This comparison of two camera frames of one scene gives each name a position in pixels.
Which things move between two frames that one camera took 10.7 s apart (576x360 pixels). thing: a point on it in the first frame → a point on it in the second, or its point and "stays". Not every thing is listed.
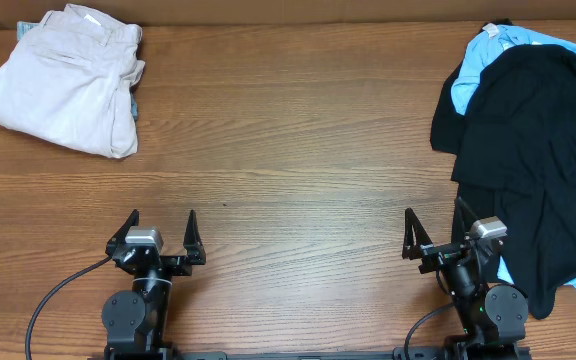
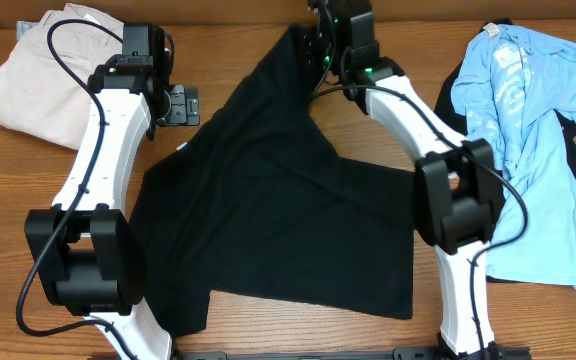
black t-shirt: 534,156 → 261,205
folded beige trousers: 71,79 stays
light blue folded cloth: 22,28 stays
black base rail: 408,353 stays
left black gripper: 181,265 → 184,105
